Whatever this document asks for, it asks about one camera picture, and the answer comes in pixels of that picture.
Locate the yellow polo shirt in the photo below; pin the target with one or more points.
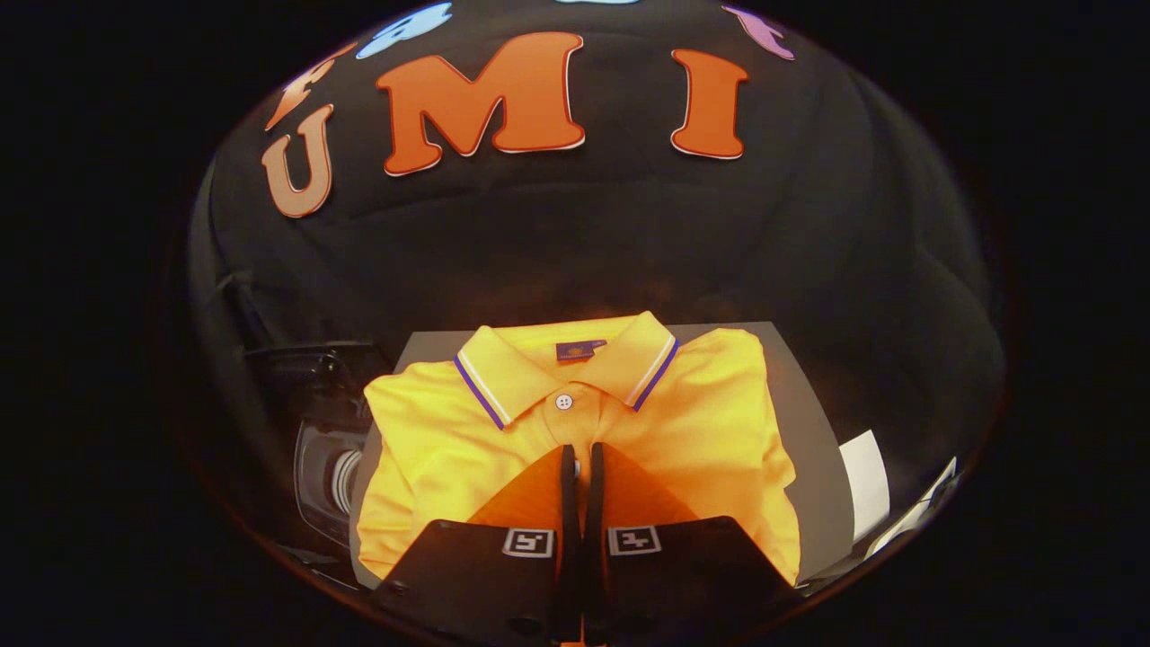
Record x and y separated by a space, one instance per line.
701 431

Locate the white paper sheet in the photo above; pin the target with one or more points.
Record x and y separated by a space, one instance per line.
864 485

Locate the grey platform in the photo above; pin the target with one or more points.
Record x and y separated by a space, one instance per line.
813 431

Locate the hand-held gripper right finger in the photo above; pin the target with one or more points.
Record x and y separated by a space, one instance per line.
593 503

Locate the dark washing machine lid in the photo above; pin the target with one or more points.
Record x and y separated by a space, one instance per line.
305 377

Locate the grey washing machine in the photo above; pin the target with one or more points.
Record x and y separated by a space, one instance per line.
328 476

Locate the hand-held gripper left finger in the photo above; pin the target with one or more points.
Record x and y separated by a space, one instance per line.
568 503

